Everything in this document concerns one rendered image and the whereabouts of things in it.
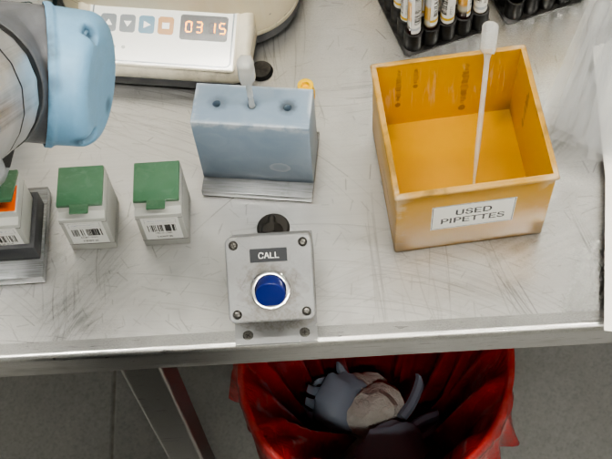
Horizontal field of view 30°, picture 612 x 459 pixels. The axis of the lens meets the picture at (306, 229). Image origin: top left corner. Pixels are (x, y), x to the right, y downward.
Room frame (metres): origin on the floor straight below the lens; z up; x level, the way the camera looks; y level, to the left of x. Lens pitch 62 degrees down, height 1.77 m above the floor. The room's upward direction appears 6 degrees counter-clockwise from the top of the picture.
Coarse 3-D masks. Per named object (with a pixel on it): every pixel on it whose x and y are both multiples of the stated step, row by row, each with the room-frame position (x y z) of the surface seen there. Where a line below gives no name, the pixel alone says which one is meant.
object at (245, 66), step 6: (240, 60) 0.54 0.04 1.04; (246, 60) 0.54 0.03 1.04; (252, 60) 0.54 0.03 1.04; (240, 66) 0.54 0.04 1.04; (246, 66) 0.54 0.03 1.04; (252, 66) 0.54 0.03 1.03; (240, 72) 0.53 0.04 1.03; (246, 72) 0.53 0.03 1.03; (252, 72) 0.54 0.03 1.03; (240, 78) 0.53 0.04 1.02; (246, 78) 0.53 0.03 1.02; (252, 78) 0.54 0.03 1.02; (246, 84) 0.53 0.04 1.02
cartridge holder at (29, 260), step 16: (32, 192) 0.52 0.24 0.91; (48, 192) 0.53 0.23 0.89; (32, 208) 0.50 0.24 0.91; (48, 208) 0.52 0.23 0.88; (32, 224) 0.49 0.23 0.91; (48, 224) 0.50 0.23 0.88; (32, 240) 0.47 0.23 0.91; (0, 256) 0.47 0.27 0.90; (16, 256) 0.46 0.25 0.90; (32, 256) 0.46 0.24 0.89; (0, 272) 0.45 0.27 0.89; (16, 272) 0.45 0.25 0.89; (32, 272) 0.45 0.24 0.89
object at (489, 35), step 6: (486, 24) 0.58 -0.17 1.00; (492, 24) 0.58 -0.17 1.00; (486, 30) 0.58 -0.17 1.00; (492, 30) 0.58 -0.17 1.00; (486, 36) 0.57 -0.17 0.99; (492, 36) 0.57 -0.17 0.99; (486, 42) 0.57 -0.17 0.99; (492, 42) 0.57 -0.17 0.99; (480, 48) 0.57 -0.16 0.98; (486, 48) 0.57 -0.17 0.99; (492, 48) 0.57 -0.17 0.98
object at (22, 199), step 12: (24, 192) 0.50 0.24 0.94; (0, 204) 0.49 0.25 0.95; (12, 204) 0.48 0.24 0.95; (24, 204) 0.49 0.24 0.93; (0, 216) 0.48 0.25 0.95; (12, 216) 0.48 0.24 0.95; (24, 216) 0.48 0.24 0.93; (0, 228) 0.47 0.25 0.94; (12, 228) 0.47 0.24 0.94; (24, 228) 0.47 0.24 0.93; (0, 240) 0.47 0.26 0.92; (12, 240) 0.47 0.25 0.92; (24, 240) 0.47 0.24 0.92
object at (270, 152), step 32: (224, 96) 0.55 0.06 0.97; (256, 96) 0.55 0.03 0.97; (288, 96) 0.55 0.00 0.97; (192, 128) 0.53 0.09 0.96; (224, 128) 0.53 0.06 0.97; (256, 128) 0.52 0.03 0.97; (288, 128) 0.51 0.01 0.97; (224, 160) 0.53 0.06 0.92; (256, 160) 0.52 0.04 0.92; (288, 160) 0.52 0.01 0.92; (224, 192) 0.51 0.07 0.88; (256, 192) 0.51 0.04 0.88; (288, 192) 0.50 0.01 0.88
